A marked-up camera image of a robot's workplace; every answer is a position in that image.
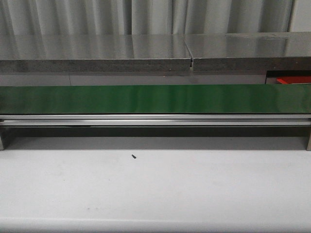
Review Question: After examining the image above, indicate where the green conveyor belt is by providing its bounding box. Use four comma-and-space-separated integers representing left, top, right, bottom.
0, 84, 311, 115

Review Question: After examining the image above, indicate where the grey stone counter left slab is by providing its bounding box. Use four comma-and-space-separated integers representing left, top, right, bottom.
0, 34, 191, 73

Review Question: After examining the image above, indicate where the grey stone counter slab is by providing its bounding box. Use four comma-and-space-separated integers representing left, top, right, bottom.
184, 32, 311, 71
0, 34, 191, 73

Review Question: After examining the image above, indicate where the grey stone counter right slab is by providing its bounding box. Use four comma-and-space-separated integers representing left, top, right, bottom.
184, 32, 311, 71

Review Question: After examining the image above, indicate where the red plastic bin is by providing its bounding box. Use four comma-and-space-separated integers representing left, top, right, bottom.
276, 76, 311, 84

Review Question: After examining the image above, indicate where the right conveyor support leg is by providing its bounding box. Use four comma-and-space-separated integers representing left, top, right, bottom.
303, 127, 311, 151

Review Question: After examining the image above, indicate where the grey pleated curtain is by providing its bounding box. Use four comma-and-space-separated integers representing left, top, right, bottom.
0, 0, 294, 35

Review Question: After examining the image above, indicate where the aluminium conveyor frame rail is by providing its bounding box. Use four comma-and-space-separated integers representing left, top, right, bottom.
0, 114, 311, 127

